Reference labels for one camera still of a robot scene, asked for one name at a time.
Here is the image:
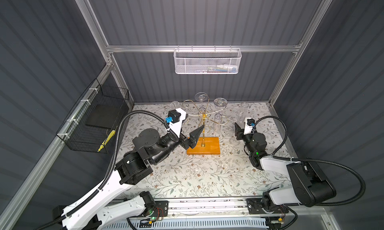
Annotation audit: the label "clear wine glass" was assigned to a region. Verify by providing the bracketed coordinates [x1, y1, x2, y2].
[171, 101, 181, 110]
[214, 98, 228, 108]
[237, 102, 249, 124]
[195, 92, 210, 103]
[214, 113, 224, 134]

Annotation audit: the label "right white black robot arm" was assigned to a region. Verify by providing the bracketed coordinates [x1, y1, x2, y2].
[234, 119, 337, 213]

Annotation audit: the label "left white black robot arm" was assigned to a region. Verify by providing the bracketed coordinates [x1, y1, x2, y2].
[54, 126, 204, 230]

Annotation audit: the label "orange wooden rack base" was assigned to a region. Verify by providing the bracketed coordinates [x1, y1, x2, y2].
[187, 137, 221, 155]

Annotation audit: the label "floral table mat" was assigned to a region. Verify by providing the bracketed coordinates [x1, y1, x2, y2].
[117, 103, 292, 199]

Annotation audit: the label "items in white basket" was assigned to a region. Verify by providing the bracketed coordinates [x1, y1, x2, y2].
[197, 65, 238, 74]

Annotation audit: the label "yellow striped item in basket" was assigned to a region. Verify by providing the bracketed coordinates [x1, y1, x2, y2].
[97, 130, 116, 153]

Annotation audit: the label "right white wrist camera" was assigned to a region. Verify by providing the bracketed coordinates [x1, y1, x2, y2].
[244, 118, 256, 135]

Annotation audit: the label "gold wire glass rack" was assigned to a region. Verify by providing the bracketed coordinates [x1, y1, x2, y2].
[182, 100, 229, 138]

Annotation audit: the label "left black corrugated cable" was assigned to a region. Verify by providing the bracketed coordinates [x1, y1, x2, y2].
[32, 109, 170, 230]

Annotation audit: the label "black corrugated cable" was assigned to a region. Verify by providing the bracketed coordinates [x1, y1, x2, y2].
[254, 115, 367, 207]
[32, 109, 170, 230]

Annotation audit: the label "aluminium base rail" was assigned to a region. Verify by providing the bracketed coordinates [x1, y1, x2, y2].
[101, 195, 328, 230]

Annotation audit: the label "white wire mesh basket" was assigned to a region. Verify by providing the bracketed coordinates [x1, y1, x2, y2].
[173, 48, 242, 75]

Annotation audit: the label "black wire mesh basket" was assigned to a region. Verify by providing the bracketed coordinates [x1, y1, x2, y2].
[57, 80, 130, 154]

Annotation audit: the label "right black corrugated cable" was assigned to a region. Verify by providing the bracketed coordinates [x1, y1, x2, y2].
[254, 115, 367, 207]

